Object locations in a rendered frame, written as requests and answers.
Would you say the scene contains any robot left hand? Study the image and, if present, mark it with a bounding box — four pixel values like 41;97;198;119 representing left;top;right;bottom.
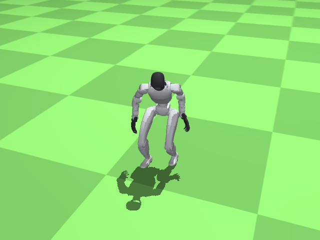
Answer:
181;113;190;132

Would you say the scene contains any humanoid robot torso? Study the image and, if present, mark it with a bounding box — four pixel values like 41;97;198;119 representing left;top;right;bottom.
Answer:
148;80;172;116

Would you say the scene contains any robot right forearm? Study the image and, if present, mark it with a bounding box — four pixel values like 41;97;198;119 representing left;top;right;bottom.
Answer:
131;97;139;120

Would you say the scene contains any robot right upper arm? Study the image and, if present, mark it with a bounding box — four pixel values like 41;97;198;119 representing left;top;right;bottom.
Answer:
133;83;149;104

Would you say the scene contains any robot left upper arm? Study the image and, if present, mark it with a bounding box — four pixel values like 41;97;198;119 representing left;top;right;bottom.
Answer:
170;83;184;100

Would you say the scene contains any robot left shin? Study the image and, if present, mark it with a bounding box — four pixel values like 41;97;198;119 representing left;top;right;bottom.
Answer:
166;142;177;157

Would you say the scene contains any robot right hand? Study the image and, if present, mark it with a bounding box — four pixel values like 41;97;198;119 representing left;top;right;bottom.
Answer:
131;117;138;134

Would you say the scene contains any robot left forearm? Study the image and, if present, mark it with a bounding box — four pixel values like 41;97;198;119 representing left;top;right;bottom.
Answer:
178;93;186;118

